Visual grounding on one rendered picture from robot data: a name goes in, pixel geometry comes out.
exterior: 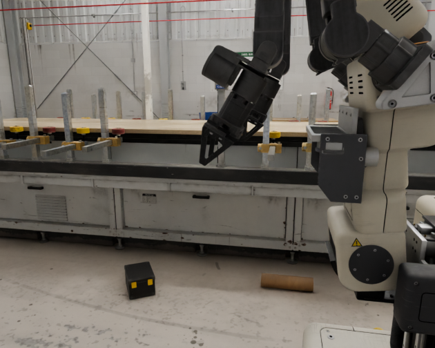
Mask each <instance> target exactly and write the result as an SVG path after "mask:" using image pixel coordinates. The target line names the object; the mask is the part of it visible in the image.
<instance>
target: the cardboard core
mask: <svg viewBox="0 0 435 348"><path fill-rule="evenodd" d="M261 287H268V288H276V289H290V290H298V291H311V292H313V278H310V277H302V276H293V275H278V274H270V273H262V275H261Z"/></svg>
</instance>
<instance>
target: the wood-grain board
mask: <svg viewBox="0 0 435 348"><path fill-rule="evenodd" d="M205 122H207V120H167V119H108V130H109V133H111V132H112V128H124V130H125V133H148V134H180V135H201V134H202V127H203V125H204V123H205ZM308 123H309V122H270V128H269V131H280V136H281V137H307V136H308V134H307V132H306V125H308ZM316 124H338V122H316ZM3 125H4V130H5V131H10V126H23V131H30V129H29V123H28V118H25V117H20V118H13V119H3ZM47 126H54V127H55V128H56V132H65V131H64V119H63V118H37V128H38V131H43V127H47ZM254 126H255V125H253V124H251V123H249V122H248V124H247V132H249V131H250V130H251V129H252V128H253V127H254ZM80 127H89V129H90V133H100V132H101V124H100V119H73V118H72V131H73V132H77V128H80ZM252 136H263V127H262V128H261V129H260V130H259V131H257V132H256V133H255V134H254V135H252Z"/></svg>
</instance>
